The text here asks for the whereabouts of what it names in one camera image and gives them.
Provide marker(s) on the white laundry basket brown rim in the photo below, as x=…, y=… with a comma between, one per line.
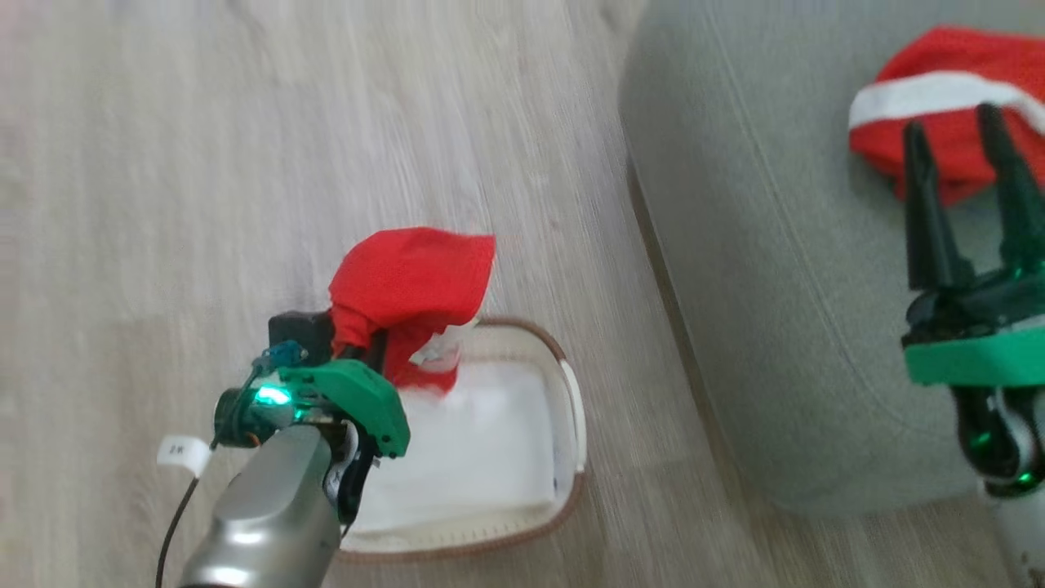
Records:
x=522, y=457

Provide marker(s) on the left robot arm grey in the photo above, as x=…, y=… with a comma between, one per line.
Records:
x=269, y=514

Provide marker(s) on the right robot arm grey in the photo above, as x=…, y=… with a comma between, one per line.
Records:
x=1008, y=465

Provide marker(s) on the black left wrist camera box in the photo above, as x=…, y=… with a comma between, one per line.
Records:
x=300, y=331

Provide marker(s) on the red garment with white band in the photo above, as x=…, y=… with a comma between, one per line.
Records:
x=955, y=106

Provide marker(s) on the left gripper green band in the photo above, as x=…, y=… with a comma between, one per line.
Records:
x=359, y=400

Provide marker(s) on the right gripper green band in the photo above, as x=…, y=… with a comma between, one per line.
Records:
x=980, y=335

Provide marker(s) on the grey fabric sofa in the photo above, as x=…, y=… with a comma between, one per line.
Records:
x=775, y=286

